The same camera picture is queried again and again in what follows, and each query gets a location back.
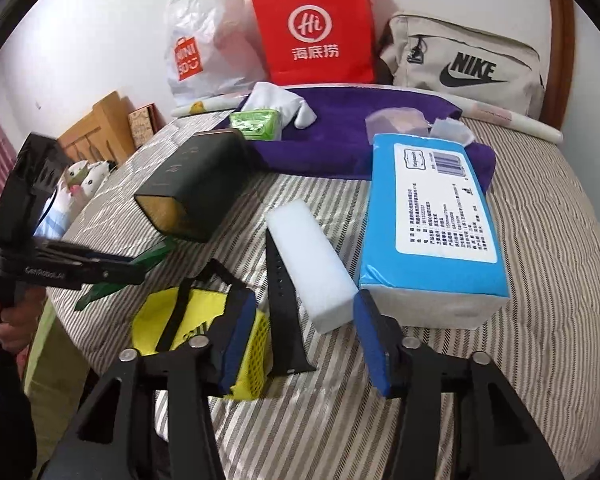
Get black watch strap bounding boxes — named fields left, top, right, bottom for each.
left=265, top=227, right=317, bottom=376

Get dark green tin box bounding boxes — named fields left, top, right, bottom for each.
left=132, top=129, right=253, bottom=242

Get green tissue pack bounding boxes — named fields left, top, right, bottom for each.
left=229, top=108, right=283, bottom=142

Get green foil packet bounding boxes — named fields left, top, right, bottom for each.
left=74, top=239, right=178, bottom=312

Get blue tissue pack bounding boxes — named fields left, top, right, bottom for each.
left=357, top=132, right=511, bottom=331

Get clear plastic bag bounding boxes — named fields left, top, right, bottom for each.
left=365, top=107, right=431, bottom=138

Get white plastic shopping bag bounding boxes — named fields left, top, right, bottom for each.
left=165, top=0, right=261, bottom=106

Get white cotton gloves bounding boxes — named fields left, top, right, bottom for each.
left=236, top=81, right=318, bottom=128

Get yellow mesh pouch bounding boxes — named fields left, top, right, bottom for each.
left=130, top=259, right=272, bottom=402

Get white nonwoven sheet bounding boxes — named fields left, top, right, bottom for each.
left=429, top=117, right=476, bottom=146

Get brown cardboard box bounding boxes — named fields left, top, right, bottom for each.
left=57, top=91, right=137, bottom=167

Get person's left forearm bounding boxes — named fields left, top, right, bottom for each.
left=0, top=350, right=37, bottom=480

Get person's left hand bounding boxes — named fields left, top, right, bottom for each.
left=0, top=272, right=48, bottom=357

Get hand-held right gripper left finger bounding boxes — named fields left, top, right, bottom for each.
left=45, top=287, right=259, bottom=480

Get white rolled mat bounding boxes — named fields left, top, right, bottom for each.
left=171, top=82, right=565, bottom=145

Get white plush toy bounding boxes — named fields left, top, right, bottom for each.
left=62, top=160, right=118, bottom=201

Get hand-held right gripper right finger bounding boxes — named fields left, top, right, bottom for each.
left=352, top=289, right=566, bottom=480

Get beige fabric bag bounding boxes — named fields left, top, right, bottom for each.
left=377, top=12, right=548, bottom=121

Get patterned brown box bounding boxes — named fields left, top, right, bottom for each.
left=127, top=104, right=158, bottom=150

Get striped bed mattress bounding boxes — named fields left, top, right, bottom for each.
left=45, top=110, right=600, bottom=480

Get wooden headboard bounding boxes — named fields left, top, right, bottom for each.
left=545, top=0, right=576, bottom=131

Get purple cloth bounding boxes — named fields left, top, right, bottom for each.
left=245, top=85, right=497, bottom=181

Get white foam block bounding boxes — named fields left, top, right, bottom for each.
left=265, top=199, right=358, bottom=335

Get red paper bag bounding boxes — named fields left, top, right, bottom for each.
left=249, top=0, right=377, bottom=87

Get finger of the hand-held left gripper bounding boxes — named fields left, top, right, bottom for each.
left=45, top=241, right=136, bottom=267
left=80, top=265, right=148, bottom=288

